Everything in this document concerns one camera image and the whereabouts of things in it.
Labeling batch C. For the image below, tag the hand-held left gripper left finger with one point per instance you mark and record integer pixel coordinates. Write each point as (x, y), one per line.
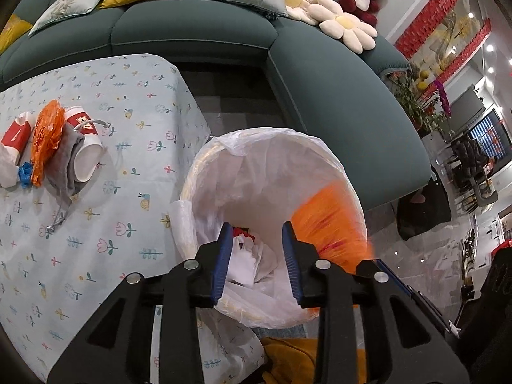
(222, 264)

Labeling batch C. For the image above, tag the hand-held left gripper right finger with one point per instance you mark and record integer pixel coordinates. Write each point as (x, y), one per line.
(290, 264)

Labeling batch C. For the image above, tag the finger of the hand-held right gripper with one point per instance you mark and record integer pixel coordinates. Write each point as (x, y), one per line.
(400, 282)

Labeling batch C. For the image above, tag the white cloth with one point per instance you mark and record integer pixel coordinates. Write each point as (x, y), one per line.
(244, 264)

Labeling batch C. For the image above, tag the large orange plastic bag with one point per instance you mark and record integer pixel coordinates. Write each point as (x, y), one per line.
(332, 224)

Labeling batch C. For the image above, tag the white-lined trash bin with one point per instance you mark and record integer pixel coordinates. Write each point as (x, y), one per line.
(260, 176)

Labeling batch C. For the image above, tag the white cup with red band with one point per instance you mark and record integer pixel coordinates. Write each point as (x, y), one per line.
(88, 156)

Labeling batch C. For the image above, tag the small orange plastic bag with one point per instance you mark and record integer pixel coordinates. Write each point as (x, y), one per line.
(46, 140)

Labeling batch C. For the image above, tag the blue plastic scrap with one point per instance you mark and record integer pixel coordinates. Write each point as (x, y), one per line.
(24, 172)

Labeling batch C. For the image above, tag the white tissue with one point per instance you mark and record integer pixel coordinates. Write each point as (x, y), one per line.
(6, 168)

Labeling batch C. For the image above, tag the red white carton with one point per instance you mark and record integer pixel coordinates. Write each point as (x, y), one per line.
(16, 136)

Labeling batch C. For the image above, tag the black bag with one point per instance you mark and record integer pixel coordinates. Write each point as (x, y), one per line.
(424, 212)

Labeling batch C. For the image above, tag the yellow garment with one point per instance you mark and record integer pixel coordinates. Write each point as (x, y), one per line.
(288, 360)

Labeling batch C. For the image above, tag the floral print tablecloth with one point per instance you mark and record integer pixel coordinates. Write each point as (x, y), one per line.
(120, 176)

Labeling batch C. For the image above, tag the dark dining chairs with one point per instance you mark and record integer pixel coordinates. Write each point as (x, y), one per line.
(472, 168)

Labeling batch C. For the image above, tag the potted green plant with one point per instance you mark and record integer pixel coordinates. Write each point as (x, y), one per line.
(412, 104)

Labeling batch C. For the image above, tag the dark green curved sofa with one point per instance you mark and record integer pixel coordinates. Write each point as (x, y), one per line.
(328, 88)

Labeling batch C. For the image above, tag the grey flat panel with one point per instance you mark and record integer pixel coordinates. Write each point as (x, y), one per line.
(468, 108)

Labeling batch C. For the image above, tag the purple orchid plant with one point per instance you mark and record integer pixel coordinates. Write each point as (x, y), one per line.
(442, 96)

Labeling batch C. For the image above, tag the red paper wall decoration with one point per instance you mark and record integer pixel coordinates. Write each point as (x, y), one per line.
(432, 16)

